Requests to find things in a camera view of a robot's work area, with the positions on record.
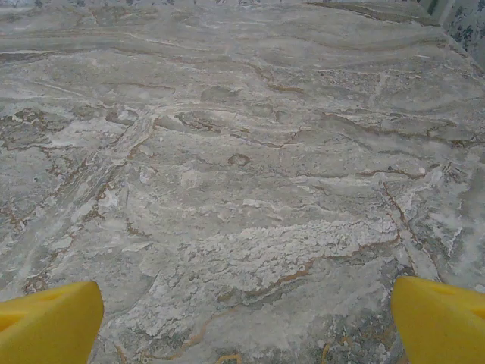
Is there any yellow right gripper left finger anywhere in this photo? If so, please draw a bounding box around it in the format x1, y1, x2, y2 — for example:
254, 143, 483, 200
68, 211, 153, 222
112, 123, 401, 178
0, 280, 105, 364

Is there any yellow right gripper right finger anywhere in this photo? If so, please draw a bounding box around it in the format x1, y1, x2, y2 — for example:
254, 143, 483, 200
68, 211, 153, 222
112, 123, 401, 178
390, 275, 485, 364

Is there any aluminium frame post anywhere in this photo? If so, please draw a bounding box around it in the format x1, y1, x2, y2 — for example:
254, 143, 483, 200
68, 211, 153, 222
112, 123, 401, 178
427, 0, 454, 27

